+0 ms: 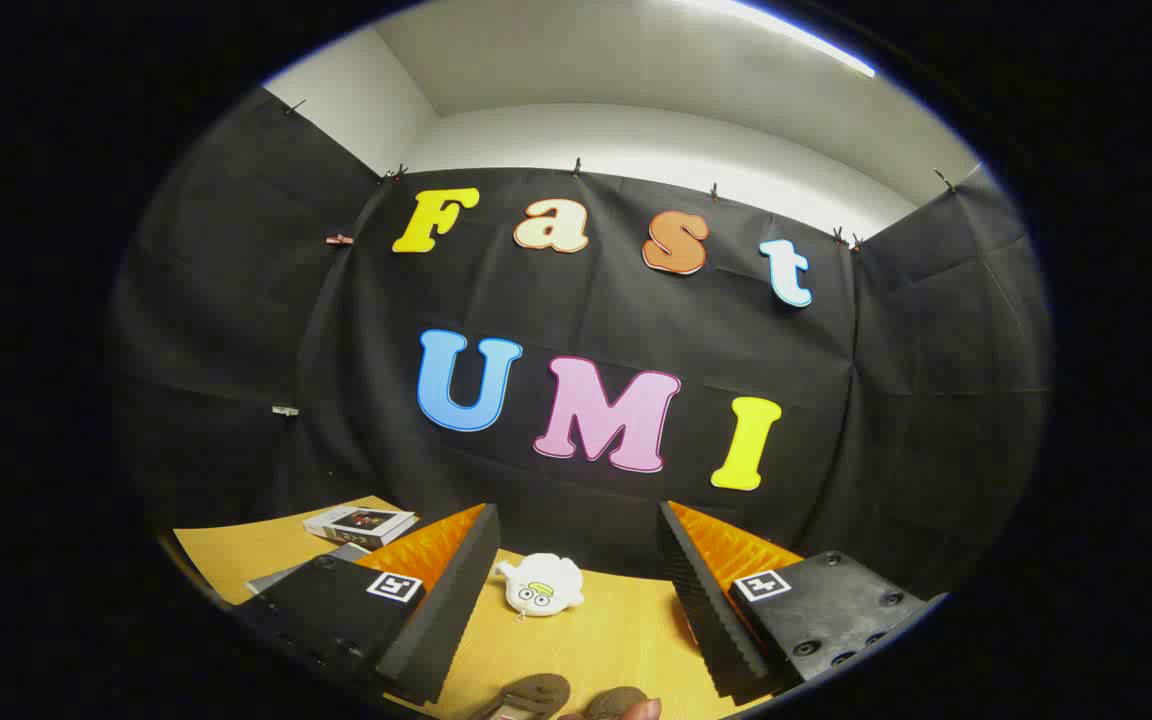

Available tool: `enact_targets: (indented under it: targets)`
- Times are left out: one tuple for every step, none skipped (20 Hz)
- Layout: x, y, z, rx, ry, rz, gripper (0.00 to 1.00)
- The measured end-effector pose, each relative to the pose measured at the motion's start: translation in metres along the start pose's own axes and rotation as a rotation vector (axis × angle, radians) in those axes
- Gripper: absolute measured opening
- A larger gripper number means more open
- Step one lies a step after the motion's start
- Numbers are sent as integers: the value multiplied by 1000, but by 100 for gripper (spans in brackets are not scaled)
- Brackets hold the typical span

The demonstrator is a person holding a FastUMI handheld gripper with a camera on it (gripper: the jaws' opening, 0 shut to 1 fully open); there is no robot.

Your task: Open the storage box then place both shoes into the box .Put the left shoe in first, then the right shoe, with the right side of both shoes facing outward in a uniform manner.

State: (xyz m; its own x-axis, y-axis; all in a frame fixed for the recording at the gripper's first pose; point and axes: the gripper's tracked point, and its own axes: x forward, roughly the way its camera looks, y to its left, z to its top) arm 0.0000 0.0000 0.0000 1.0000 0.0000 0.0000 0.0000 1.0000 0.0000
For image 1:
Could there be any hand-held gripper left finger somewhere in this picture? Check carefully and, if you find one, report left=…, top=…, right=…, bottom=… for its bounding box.
left=236, top=503, right=502, bottom=706

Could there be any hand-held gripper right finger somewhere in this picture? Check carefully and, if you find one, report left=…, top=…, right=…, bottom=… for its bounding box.
left=656, top=500, right=947, bottom=701

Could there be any brown fuzzy shoe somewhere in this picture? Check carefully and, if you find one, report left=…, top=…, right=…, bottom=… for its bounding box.
left=581, top=686, right=649, bottom=720
left=471, top=673, right=572, bottom=720

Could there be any grey fabric storage box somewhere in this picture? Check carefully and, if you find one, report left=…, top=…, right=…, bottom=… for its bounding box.
left=246, top=543, right=372, bottom=596

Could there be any white plush toy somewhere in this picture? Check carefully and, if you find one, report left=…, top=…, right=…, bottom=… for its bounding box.
left=494, top=552, right=585, bottom=621

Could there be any white-bordered book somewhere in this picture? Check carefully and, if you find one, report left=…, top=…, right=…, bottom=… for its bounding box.
left=303, top=505, right=419, bottom=549

